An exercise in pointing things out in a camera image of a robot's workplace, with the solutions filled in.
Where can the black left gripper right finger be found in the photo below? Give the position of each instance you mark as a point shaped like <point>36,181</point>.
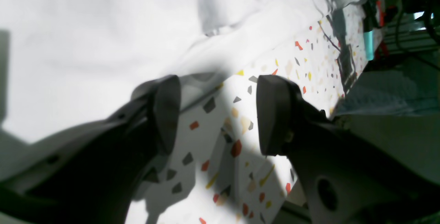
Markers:
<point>346,179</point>

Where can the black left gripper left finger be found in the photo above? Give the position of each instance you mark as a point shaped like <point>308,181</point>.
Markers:
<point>92,178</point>

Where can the white T-shirt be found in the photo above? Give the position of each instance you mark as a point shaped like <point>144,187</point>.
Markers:
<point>67,62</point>

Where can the blue highlighter pen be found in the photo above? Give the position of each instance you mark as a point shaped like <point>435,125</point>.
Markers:
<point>368,37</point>

